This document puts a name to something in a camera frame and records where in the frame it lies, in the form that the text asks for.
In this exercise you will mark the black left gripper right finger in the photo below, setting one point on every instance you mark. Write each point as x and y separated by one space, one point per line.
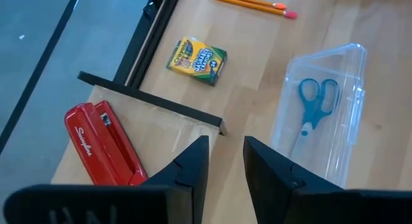
305 204

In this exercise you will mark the red stapler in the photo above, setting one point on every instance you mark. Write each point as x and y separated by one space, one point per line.
96 143

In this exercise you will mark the black metal shelf frame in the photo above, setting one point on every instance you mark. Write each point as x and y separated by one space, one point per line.
154 100

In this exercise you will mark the yellow green crayon box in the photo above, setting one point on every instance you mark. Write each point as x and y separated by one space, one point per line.
196 61

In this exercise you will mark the orange pencil pink eraser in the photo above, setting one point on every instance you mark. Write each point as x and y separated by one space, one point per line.
257 6

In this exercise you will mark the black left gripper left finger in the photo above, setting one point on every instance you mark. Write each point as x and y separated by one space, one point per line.
128 204

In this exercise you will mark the clear plastic pencil box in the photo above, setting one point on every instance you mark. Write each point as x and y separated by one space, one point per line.
338 127

